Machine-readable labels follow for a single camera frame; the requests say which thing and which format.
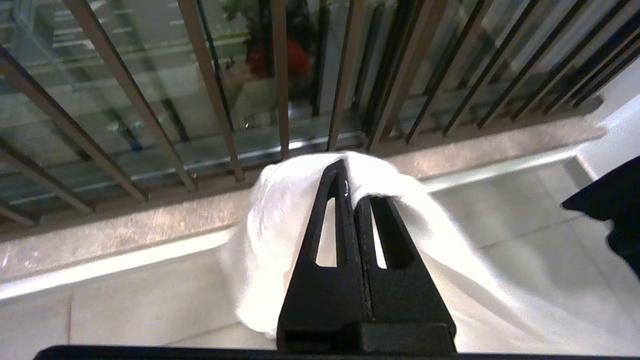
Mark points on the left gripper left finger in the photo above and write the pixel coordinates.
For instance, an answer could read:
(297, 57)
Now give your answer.
(325, 300)

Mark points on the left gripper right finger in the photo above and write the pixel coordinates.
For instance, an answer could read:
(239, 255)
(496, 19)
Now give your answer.
(400, 300)

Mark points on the white garment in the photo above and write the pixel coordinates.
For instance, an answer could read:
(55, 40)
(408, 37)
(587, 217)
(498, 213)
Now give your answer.
(280, 240)

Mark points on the dark garment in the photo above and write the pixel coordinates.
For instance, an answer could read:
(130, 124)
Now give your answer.
(612, 200)

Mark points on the brown metal railing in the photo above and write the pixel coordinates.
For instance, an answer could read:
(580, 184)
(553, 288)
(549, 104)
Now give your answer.
(210, 90)

